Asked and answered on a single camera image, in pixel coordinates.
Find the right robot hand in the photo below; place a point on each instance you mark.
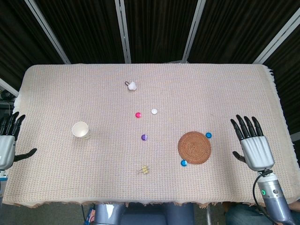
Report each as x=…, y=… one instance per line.
x=256, y=150

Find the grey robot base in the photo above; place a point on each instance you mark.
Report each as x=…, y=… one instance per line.
x=143, y=214

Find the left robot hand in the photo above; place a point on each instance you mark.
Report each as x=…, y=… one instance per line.
x=6, y=146

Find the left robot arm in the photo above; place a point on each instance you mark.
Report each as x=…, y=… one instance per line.
x=2, y=182

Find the gold binder clip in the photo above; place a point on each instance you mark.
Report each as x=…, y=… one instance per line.
x=144, y=170

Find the white paper cup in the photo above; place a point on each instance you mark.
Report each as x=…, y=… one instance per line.
x=81, y=130

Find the magenta bottle cap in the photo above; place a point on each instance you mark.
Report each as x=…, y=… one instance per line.
x=138, y=115

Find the beige woven tablecloth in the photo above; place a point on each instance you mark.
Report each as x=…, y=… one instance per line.
x=150, y=164

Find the white bottle cap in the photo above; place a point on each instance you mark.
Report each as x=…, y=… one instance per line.
x=154, y=111

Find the round woven rattan coaster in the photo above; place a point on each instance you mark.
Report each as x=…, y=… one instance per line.
x=194, y=147

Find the purple bottle cap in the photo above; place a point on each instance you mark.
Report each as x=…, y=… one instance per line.
x=144, y=137

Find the blue bottle cap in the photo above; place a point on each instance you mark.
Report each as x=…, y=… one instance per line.
x=183, y=163
x=208, y=135

